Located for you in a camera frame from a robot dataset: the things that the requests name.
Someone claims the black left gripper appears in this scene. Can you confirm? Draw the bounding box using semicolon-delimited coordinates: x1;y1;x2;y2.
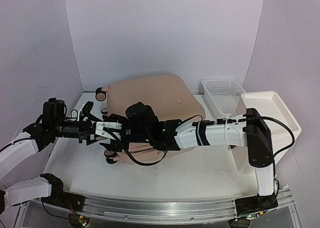
51;113;100;145

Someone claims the white plastic storage bin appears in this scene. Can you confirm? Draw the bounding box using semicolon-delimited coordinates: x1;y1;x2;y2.
230;91;302;175

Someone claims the white perforated plastic basket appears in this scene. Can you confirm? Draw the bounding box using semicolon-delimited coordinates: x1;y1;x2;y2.
201;78;246;118

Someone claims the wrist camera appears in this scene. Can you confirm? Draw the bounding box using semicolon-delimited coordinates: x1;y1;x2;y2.
94;121;123;140
77;101;94;120

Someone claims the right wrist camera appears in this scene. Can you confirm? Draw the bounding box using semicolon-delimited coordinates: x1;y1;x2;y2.
94;121;123;140

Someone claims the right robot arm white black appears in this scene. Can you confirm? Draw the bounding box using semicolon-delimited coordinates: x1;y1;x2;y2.
95;102;275;210

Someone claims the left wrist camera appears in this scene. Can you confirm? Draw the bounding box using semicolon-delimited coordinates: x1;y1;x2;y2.
77;101;94;120

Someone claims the aluminium front rail base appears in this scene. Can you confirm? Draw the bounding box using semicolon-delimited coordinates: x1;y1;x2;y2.
14;182;301;228

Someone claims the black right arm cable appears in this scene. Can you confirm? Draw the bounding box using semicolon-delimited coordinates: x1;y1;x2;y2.
109;114;296;168

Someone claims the beige hard-shell suitcase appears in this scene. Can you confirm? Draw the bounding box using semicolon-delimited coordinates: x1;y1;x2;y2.
94;72;206;165

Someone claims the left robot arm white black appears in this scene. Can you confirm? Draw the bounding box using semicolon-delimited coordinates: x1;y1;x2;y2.
0;98;121;212

